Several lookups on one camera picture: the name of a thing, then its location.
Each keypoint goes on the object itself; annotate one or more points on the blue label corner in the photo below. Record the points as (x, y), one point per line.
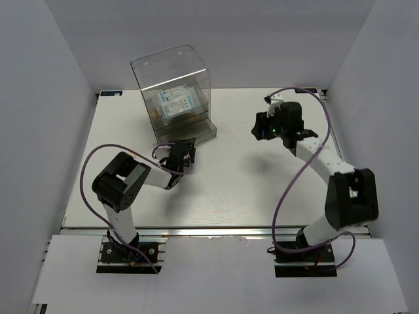
(112, 93)
(305, 90)

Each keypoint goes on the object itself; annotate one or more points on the clear acrylic drawer organizer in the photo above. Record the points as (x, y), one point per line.
(175, 85)

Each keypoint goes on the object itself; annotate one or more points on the aluminium rail table edge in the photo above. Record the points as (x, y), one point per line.
(175, 232)

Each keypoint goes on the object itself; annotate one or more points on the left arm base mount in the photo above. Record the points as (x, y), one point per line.
(113, 259)

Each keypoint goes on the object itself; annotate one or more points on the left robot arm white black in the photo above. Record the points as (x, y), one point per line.
(119, 183)

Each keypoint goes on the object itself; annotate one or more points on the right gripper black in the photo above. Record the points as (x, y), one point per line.
(260, 129)

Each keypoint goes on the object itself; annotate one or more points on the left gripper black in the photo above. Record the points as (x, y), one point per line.
(191, 152)

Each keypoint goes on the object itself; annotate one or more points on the blue label left corner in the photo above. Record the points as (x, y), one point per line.
(112, 93)

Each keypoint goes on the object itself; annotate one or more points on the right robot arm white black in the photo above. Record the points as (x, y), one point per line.
(351, 197)

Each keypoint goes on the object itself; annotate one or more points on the white blue packet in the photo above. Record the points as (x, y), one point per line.
(169, 109)
(180, 91)

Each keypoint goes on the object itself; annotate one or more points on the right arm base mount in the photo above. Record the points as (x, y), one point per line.
(289, 263)

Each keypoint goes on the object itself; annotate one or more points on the blue label right corner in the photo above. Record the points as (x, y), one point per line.
(305, 90)

